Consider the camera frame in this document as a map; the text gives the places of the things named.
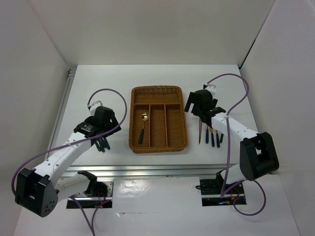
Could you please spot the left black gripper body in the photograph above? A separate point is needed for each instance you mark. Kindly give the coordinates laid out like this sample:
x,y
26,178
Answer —
x,y
111,125

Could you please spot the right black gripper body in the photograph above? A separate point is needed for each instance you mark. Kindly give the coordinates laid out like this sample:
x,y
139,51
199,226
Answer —
x,y
196,109

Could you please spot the large gold spoon green handle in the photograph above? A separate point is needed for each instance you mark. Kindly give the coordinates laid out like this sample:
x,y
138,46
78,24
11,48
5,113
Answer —
x,y
145,118

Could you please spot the gold knife green handle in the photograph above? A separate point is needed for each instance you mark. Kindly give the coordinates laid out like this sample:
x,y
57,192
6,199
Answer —
x,y
106,143
102,145

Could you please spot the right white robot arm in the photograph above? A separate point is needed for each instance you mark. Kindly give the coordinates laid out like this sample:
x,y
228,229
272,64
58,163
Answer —
x,y
257,153

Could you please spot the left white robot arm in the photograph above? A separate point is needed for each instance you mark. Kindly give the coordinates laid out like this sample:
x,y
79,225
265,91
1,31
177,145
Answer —
x,y
41,188

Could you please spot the brown chopstick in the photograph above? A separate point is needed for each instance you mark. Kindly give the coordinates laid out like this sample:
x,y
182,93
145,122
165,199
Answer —
x,y
198,127
201,132

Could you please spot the wicker cutlery tray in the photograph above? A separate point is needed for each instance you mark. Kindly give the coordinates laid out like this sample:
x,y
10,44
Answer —
x,y
166,129

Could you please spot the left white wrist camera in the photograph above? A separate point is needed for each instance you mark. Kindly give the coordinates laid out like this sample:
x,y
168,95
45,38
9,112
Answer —
x,y
92,108

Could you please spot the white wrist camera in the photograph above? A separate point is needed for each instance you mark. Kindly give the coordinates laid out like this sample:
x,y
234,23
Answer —
x,y
92,108
211,88

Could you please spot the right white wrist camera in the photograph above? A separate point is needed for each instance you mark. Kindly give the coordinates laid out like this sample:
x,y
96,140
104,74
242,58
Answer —
x,y
211,88

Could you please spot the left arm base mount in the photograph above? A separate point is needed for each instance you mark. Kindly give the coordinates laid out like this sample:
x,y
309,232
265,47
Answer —
x,y
98,193

